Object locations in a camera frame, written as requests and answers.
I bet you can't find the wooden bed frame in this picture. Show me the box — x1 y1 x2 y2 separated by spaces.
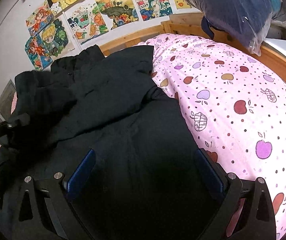
100 12 286 83

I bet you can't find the white background fruit drawing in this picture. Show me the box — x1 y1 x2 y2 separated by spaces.
65 0 109 46

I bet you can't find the top left colourful drawing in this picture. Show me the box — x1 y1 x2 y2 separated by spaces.
25 0 54 37

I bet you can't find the green island landscape drawing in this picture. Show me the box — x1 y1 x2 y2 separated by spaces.
95 0 139 29

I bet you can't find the blonde boy green drawing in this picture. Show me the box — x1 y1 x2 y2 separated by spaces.
40 18 75 60

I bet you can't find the large black jacket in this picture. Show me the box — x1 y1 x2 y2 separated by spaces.
0 46 220 239

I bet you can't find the orange-haired girl drawing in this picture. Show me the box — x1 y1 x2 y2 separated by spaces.
25 34 52 71

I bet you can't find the pink apple-print duvet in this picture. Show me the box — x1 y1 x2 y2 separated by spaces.
146 34 286 239

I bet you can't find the red white striped pillow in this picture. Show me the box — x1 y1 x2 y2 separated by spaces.
11 92 17 114

